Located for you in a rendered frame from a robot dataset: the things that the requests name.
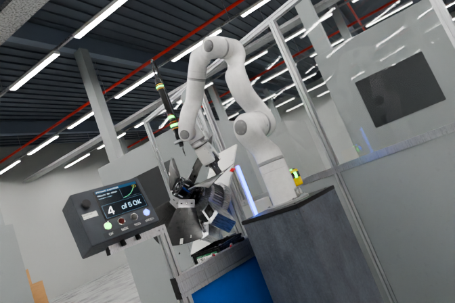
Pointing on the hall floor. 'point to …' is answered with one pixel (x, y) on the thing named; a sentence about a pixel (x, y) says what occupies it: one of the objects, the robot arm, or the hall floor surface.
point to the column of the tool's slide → (205, 126)
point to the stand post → (235, 210)
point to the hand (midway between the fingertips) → (217, 170)
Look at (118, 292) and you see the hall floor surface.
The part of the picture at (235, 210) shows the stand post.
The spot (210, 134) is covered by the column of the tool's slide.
